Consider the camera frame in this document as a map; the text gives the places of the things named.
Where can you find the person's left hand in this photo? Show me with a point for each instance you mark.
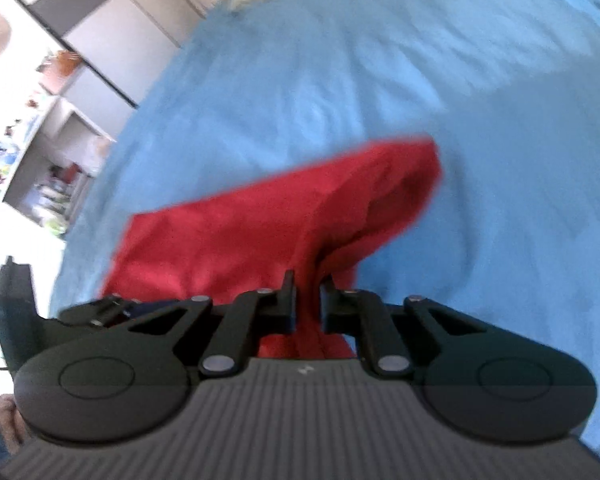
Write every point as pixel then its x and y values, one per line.
pixel 15 425

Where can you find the red long-sleeved sweater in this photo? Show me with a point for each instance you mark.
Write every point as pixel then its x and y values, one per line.
pixel 260 225

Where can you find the grey and white wardrobe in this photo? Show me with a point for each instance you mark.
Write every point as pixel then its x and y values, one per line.
pixel 115 30

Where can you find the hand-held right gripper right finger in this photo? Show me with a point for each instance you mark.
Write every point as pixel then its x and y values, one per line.
pixel 327 310

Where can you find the brown teddy bear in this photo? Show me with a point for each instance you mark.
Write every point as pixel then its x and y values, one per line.
pixel 60 65

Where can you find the red box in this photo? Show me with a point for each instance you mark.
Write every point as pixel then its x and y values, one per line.
pixel 72 171

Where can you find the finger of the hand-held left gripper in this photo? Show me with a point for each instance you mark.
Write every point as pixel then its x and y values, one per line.
pixel 105 310

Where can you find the bed with blue sheet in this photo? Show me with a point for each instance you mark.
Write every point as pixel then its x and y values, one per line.
pixel 380 70

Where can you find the white shelf unit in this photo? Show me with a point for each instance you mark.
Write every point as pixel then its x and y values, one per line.
pixel 45 160

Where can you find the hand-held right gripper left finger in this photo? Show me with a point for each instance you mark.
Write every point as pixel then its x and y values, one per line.
pixel 289 310

